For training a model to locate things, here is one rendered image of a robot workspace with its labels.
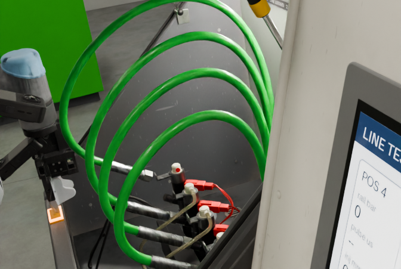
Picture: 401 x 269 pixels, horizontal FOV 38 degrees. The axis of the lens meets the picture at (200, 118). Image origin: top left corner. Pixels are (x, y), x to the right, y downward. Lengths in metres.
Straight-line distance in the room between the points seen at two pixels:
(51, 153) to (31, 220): 1.99
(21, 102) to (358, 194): 0.48
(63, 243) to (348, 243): 0.79
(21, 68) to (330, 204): 0.73
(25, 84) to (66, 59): 3.19
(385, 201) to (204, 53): 0.91
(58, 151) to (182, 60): 0.35
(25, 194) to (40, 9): 1.40
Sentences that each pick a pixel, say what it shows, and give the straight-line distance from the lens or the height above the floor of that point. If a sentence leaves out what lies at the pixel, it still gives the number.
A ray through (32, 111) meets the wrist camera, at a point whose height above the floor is 1.34.
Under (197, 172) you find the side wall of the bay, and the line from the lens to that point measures 1.45.
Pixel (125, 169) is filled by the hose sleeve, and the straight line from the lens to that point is 1.04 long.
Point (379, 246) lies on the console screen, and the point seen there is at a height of 1.32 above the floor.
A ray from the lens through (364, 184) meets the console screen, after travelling 0.51.
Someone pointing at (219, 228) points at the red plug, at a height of 1.08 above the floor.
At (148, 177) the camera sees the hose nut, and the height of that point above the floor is 1.11.
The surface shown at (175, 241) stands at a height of 1.08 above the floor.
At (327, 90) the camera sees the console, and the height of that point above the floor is 1.41.
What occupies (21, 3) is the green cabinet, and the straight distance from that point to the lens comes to 4.22.
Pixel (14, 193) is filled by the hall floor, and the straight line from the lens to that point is 3.51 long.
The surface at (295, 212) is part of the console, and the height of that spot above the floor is 1.27.
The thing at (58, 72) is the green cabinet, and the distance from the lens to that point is 4.36.
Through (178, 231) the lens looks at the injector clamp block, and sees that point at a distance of 1.12.
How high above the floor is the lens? 1.63
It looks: 25 degrees down
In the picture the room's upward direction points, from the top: 9 degrees counter-clockwise
